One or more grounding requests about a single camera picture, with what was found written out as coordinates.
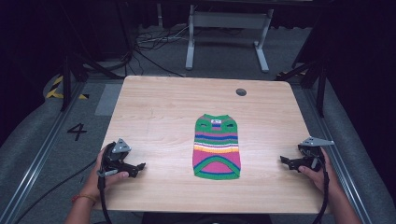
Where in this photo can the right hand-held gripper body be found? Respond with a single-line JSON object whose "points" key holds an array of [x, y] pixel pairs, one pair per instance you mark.
{"points": [[311, 155]]}

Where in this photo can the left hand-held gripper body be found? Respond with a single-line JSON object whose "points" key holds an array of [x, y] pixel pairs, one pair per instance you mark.
{"points": [[115, 157]]}

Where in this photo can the person's right hand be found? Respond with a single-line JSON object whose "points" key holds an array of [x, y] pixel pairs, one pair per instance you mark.
{"points": [[323, 180]]}

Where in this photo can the person's left hand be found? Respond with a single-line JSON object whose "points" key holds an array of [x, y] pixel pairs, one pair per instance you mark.
{"points": [[97, 182]]}

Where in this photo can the striped knitted pet sweater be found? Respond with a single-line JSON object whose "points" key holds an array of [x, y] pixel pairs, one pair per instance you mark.
{"points": [[217, 146]]}

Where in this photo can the black metal stand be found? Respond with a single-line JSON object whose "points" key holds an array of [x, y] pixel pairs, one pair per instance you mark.
{"points": [[66, 84], [316, 74]]}

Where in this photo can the yellow black hazard tape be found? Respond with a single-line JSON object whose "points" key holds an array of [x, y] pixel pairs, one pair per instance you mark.
{"points": [[57, 90]]}

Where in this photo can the aluminium floor rail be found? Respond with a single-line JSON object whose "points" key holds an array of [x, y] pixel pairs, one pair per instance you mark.
{"points": [[339, 155], [40, 155]]}

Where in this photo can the white metal table frame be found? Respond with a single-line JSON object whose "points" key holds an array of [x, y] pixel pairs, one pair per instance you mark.
{"points": [[229, 20]]}

